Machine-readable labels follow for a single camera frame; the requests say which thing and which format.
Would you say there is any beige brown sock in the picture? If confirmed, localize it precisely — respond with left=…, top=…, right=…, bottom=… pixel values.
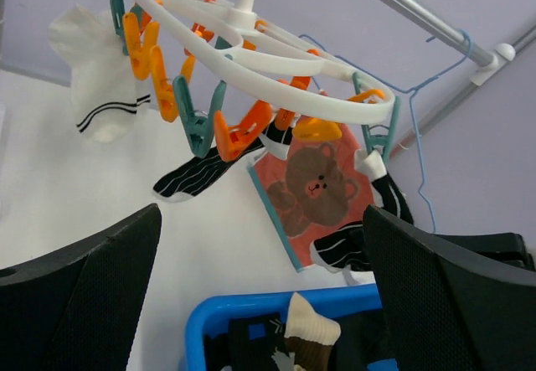
left=284, top=292, right=341, bottom=370

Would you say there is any white striped sock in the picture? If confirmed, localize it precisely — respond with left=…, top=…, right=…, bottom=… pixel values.
left=49, top=4, right=151, bottom=143

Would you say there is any white oval clip hanger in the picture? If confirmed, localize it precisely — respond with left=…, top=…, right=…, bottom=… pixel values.
left=134, top=0, right=395, bottom=125

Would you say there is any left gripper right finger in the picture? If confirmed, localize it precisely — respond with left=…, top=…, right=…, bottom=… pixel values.
left=368, top=212, right=535, bottom=370

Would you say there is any orange bear towel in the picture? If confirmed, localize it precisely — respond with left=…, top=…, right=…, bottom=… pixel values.
left=248, top=125, right=374, bottom=271

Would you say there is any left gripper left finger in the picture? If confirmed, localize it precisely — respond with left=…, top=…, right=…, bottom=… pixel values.
left=1, top=204, right=162, bottom=370

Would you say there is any blue wire hanger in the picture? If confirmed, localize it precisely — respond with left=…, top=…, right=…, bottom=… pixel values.
left=298, top=28, right=474, bottom=234

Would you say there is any teal clothes peg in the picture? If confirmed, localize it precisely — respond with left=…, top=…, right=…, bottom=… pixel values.
left=173, top=75, right=227, bottom=158

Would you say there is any white clothes rack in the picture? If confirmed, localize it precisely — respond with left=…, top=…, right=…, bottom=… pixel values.
left=379, top=0, right=535, bottom=147

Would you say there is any orange clothes peg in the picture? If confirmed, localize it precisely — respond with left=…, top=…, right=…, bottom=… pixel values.
left=214, top=100, right=272, bottom=162

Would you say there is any blue plastic bin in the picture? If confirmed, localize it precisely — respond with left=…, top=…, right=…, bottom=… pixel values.
left=180, top=285, right=381, bottom=370

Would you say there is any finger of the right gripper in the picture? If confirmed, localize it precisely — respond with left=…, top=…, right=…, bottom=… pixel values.
left=437, top=232, right=535, bottom=271

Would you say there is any black white pinstripe sock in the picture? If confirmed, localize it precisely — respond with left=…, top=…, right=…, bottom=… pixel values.
left=152, top=117, right=297, bottom=203

